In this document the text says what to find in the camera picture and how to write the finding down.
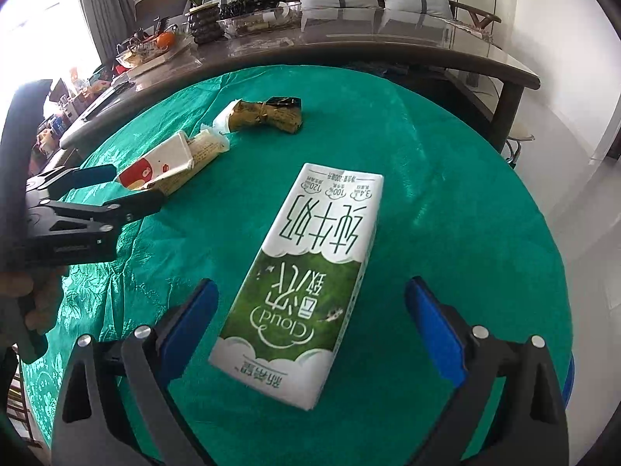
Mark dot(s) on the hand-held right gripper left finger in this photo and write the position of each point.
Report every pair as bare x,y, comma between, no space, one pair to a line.
189,330

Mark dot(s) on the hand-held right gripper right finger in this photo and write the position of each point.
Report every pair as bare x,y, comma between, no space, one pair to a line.
436,335

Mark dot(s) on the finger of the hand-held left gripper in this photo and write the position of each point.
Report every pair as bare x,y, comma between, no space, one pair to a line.
94,174
140,204

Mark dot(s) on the white red paper carton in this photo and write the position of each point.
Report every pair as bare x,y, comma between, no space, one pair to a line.
155,167

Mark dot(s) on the white green milk carton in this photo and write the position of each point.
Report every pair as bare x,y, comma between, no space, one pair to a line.
301,276

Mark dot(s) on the person's left hand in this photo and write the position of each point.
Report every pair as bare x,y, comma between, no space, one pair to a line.
43,291

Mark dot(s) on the cluttered side shelf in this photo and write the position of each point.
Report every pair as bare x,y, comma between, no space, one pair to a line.
68,102

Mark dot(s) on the pale yellow plastic wrapper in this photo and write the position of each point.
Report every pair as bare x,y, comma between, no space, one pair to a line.
206,150

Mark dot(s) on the white crumpled paper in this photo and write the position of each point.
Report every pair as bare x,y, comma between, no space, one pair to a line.
225,117

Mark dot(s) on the flat tray under basket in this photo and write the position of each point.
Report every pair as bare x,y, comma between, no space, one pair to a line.
155,60

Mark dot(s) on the orange fruit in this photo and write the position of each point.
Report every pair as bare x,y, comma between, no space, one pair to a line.
166,39

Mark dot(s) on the brown gold crumpled wrapper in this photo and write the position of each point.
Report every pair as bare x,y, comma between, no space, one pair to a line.
269,114

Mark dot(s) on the grey curtain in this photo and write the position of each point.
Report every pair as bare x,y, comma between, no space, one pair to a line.
104,9

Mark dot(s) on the dark bumpy vase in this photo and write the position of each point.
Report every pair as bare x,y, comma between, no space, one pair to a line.
206,24

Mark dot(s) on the large glass bowl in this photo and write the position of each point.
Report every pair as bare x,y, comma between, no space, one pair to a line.
262,24

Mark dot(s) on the bunch of dark grapes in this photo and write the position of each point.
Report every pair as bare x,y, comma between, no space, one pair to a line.
247,8

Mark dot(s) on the long dark glossy table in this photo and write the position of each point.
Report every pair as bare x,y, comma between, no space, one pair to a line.
388,39

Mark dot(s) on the metal frame chair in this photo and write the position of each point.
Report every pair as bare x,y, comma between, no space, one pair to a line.
519,143

